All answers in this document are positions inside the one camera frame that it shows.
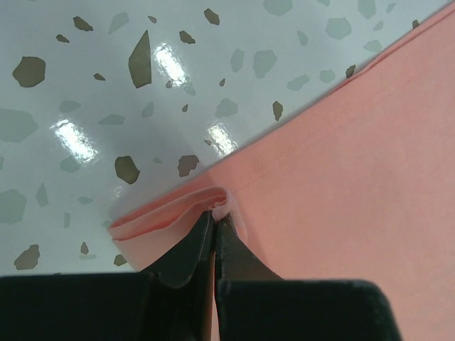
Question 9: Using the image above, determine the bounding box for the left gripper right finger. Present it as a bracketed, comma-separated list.
[214, 216, 281, 340]

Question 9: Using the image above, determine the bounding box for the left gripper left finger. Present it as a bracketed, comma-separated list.
[141, 211, 215, 340]

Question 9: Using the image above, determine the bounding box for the salmon pink t shirt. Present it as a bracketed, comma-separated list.
[109, 4, 454, 340]

